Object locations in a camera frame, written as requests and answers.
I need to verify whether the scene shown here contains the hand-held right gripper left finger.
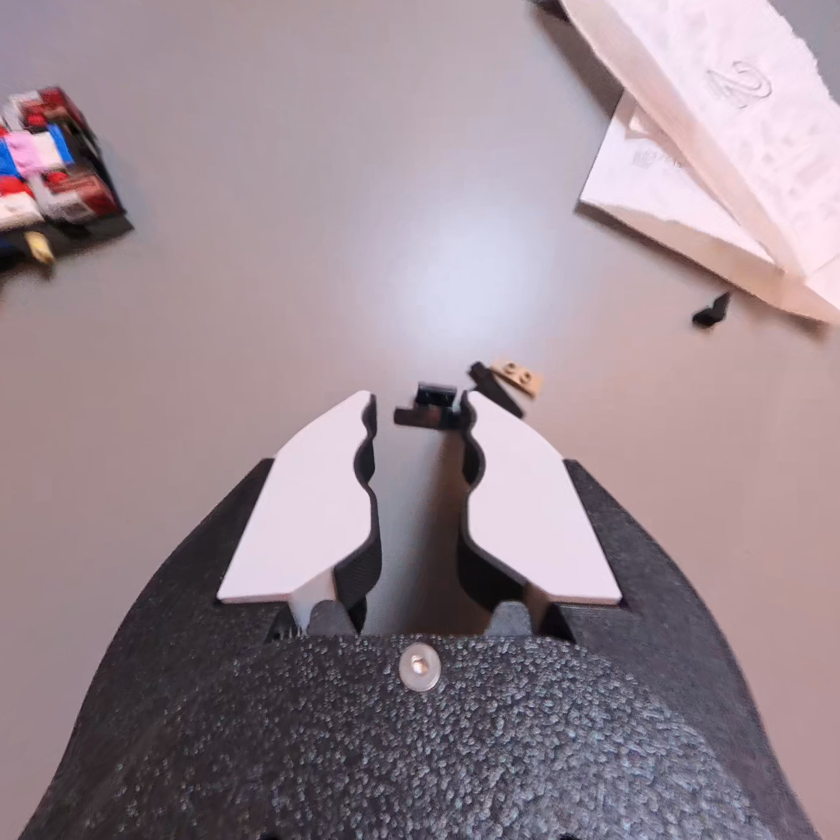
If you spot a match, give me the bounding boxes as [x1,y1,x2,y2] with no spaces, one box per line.
[217,390,382,634]

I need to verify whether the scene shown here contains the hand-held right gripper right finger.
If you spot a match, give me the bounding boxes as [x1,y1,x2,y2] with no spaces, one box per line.
[460,392,623,637]

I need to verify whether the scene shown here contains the small black studded brick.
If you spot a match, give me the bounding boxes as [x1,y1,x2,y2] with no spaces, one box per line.
[392,381,467,431]

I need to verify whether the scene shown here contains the brick car model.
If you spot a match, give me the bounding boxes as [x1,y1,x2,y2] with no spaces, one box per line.
[0,86,132,270]

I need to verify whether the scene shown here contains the tan two-stud plate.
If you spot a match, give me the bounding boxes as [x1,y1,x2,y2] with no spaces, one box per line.
[497,361,543,397]

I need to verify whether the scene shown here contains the small black brick piece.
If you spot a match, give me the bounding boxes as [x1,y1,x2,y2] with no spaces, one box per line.
[692,292,732,328]

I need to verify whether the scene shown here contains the white numbered paper bag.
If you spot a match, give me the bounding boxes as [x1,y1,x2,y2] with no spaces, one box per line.
[558,0,840,277]

